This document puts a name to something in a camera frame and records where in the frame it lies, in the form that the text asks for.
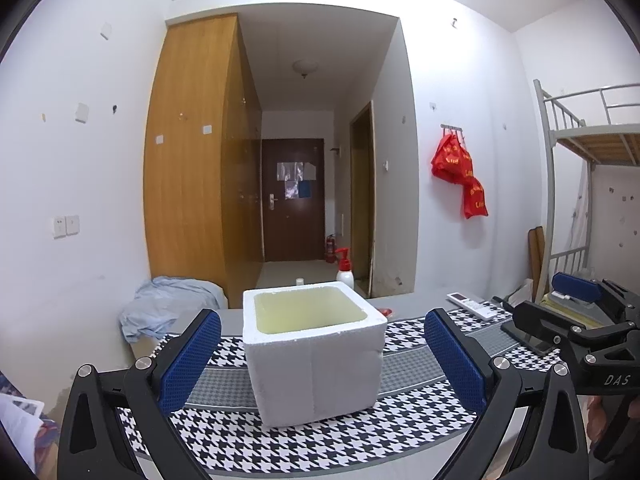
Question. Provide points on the wooden wardrobe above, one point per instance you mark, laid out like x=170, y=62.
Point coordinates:
x=185, y=185

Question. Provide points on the paper notices on door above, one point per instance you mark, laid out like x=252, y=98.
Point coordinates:
x=295, y=172

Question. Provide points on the square white wall plate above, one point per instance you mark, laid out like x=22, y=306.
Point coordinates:
x=82, y=113

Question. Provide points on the metal wall hook rack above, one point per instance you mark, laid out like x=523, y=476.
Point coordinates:
x=452, y=127

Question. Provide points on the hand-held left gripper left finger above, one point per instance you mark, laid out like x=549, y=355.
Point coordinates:
x=192, y=360

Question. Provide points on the red plastic bag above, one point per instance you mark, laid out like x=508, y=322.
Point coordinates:
x=475, y=200
x=450, y=160

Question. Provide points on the white remote control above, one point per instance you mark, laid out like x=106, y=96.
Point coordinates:
x=475, y=305

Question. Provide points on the wooden boards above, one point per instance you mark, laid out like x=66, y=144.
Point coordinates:
x=536, y=260

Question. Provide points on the metal bunk bed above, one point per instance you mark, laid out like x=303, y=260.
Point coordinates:
x=600, y=145

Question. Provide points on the light blue cloth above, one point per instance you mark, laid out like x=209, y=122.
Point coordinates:
x=160, y=305

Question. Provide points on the wooden side door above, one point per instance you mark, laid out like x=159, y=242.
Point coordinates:
x=362, y=200

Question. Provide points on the small red object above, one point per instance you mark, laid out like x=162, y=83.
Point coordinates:
x=385, y=311

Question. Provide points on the person's right hand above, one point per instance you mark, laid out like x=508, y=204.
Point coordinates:
x=596, y=417

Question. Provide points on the dark brown door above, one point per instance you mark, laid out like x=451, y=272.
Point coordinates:
x=295, y=230

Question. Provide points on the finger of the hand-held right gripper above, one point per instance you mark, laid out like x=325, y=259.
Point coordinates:
x=545, y=320
x=575, y=286

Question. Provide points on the houndstooth tablecloth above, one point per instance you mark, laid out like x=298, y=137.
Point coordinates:
x=320, y=445

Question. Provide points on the white bottle red pump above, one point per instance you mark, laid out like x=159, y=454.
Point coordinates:
x=345, y=277

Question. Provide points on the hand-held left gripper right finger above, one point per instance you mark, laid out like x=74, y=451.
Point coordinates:
x=457, y=360

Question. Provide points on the white foam box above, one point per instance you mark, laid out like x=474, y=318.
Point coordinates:
x=310, y=375

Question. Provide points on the printed magazine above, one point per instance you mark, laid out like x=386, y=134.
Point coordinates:
x=17, y=425

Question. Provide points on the red fire extinguisher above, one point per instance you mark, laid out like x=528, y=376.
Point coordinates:
x=330, y=250

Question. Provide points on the white wall socket plate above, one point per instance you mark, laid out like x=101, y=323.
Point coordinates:
x=73, y=225
x=59, y=226

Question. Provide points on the ceiling lamp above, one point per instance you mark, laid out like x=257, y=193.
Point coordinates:
x=305, y=67

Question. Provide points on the small white wall plate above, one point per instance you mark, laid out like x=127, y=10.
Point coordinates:
x=106, y=30

